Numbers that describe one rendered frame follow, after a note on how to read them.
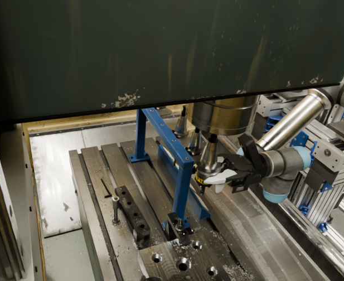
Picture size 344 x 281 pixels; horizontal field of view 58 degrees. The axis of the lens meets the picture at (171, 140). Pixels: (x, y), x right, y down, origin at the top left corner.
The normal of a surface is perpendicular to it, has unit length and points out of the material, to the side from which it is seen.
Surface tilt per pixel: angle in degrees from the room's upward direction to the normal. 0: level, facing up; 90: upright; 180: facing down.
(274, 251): 8
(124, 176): 0
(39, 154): 24
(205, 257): 0
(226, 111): 90
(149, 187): 0
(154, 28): 90
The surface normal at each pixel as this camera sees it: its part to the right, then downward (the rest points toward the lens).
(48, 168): 0.25, -0.51
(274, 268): 0.15, -0.73
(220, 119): -0.14, 0.54
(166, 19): 0.40, 0.55
